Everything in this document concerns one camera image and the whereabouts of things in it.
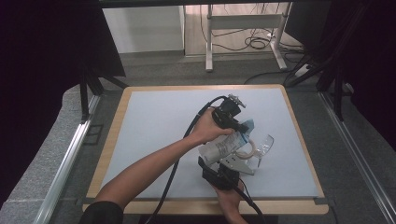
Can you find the black sleeve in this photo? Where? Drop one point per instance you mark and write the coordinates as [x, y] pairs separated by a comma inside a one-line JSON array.
[[102, 213]]

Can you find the black metal stand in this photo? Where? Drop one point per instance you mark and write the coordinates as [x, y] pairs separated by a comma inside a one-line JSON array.
[[337, 93]]

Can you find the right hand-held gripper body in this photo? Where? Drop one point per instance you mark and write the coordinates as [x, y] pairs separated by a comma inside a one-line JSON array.
[[224, 180]]

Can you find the black floor plate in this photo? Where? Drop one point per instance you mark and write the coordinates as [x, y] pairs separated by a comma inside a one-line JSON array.
[[93, 134]]

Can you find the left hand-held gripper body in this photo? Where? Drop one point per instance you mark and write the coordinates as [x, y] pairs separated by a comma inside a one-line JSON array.
[[225, 113]]

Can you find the person's right hand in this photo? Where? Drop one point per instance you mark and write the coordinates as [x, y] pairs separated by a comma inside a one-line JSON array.
[[233, 202]]

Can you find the person's left hand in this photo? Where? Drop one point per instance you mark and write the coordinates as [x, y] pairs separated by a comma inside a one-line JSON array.
[[205, 129]]

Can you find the white table mat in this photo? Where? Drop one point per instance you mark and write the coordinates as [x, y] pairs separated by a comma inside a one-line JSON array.
[[155, 118]]

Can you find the white metal desk frame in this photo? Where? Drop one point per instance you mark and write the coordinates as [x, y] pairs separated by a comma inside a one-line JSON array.
[[243, 21]]

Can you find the clear plastic bag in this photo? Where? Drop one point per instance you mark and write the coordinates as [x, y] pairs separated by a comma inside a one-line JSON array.
[[222, 147]]

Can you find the aluminium rail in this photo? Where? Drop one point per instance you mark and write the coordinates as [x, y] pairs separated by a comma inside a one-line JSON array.
[[67, 165], [351, 146]]

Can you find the black curtain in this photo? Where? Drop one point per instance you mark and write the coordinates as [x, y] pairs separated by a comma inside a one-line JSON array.
[[37, 62], [373, 62]]

